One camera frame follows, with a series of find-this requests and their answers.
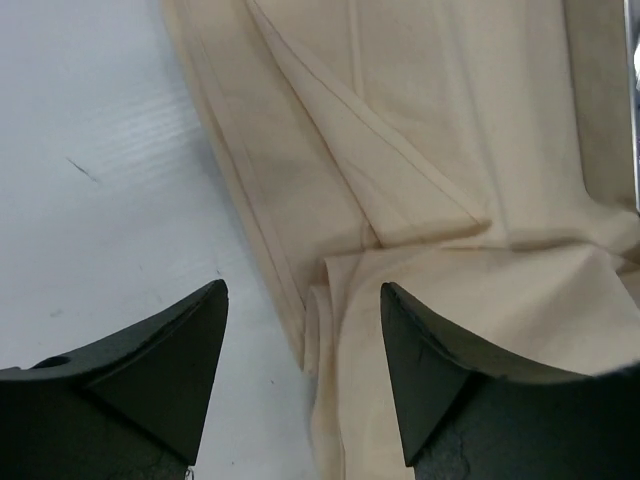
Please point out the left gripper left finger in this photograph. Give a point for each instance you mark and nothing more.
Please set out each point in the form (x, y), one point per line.
(129, 406)

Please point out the beige cloth wrap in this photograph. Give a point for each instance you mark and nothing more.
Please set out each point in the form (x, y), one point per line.
(428, 143)

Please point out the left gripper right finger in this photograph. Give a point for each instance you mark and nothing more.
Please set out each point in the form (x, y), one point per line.
(468, 409)

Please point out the metal instrument tray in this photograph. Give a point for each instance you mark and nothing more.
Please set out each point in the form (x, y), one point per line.
(631, 23)

